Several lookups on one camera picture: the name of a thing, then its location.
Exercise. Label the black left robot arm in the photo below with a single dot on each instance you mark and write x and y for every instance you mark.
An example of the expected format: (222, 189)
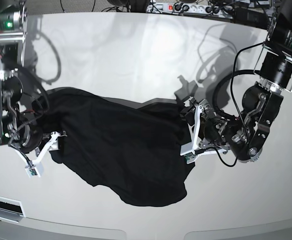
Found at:
(244, 134)

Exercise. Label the white slotted table fixture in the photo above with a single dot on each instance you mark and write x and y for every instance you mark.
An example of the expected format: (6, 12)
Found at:
(11, 210)

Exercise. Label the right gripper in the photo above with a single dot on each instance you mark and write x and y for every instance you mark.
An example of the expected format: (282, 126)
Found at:
(32, 137)

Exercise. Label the black t-shirt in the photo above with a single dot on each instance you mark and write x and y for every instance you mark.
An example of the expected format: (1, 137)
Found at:
(133, 151)

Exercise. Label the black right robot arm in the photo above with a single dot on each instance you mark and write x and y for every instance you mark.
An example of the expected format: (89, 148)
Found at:
(16, 130)

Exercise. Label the black box behind table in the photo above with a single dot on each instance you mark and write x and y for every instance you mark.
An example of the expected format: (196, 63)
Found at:
(251, 18)

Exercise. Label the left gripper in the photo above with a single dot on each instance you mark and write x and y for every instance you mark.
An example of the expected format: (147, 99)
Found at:
(215, 131)

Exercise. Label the white power strip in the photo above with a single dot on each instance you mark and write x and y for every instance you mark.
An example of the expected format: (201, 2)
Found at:
(191, 9)

